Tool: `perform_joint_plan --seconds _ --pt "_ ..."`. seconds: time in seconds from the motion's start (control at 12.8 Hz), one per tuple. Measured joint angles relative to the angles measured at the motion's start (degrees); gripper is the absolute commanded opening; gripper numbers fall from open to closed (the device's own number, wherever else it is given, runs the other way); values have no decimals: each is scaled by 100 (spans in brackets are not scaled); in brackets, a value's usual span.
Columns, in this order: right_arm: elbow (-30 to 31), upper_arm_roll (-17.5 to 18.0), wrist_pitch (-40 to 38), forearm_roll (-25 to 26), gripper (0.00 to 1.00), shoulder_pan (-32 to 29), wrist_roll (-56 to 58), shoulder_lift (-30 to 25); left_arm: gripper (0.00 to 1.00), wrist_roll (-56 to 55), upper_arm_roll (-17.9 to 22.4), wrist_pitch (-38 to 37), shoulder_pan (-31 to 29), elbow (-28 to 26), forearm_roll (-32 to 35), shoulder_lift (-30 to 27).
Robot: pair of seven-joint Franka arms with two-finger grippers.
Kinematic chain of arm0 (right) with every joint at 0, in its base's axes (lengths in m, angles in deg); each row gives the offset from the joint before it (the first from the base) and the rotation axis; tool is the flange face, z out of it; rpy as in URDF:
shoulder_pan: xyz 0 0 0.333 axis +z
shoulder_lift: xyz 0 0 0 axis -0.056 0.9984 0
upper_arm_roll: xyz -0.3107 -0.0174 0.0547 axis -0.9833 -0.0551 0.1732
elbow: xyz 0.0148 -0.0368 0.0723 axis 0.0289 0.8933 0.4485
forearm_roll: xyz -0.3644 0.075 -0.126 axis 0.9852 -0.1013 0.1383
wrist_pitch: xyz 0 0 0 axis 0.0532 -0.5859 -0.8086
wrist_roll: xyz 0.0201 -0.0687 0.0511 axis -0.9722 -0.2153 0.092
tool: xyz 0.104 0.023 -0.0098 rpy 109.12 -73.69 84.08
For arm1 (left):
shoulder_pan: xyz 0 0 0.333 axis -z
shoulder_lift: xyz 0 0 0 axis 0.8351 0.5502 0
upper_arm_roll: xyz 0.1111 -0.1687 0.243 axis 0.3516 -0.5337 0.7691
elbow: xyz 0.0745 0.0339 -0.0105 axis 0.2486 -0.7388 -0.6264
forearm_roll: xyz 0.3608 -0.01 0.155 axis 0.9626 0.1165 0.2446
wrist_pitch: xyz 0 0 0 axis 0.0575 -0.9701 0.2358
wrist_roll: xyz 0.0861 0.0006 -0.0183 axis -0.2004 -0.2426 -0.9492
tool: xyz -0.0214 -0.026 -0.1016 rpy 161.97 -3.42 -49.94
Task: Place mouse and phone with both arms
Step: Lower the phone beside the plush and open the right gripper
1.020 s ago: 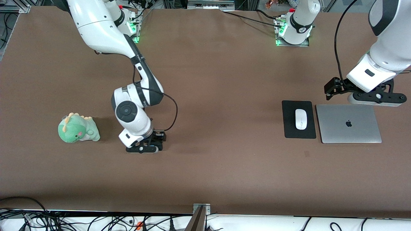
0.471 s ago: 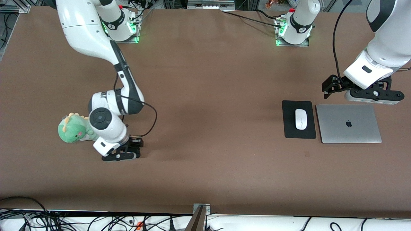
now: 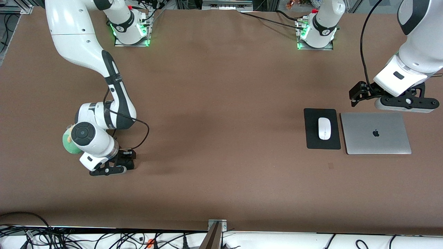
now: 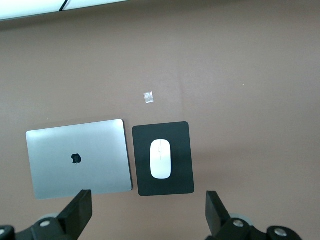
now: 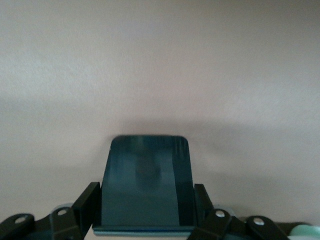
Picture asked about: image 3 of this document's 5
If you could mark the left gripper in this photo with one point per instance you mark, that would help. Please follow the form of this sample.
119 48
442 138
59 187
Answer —
367 90

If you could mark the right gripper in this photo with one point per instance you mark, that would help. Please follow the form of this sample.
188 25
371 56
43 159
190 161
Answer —
121 157

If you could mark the white computer mouse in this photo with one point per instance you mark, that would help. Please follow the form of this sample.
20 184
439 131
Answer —
324 128

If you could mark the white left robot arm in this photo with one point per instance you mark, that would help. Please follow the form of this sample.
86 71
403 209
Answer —
425 41

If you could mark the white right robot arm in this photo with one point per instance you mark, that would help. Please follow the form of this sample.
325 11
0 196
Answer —
90 138

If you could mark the black mouse pad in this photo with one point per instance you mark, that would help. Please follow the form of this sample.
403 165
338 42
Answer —
311 138

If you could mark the silver laptop with logo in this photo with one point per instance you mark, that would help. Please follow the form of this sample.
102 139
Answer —
387 141

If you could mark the green dinosaur plush toy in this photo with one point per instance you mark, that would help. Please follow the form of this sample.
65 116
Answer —
67 143

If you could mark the grey metal box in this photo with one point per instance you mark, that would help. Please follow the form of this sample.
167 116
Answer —
226 5

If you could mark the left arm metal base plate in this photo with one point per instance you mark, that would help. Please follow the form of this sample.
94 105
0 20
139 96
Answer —
304 46

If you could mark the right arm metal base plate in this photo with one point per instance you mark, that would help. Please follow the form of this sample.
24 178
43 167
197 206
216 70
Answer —
119 43

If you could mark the metal table clamp bracket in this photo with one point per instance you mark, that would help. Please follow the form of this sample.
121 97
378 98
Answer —
216 235

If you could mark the aluminium frame profile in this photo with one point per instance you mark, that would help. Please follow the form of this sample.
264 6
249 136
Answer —
14 8

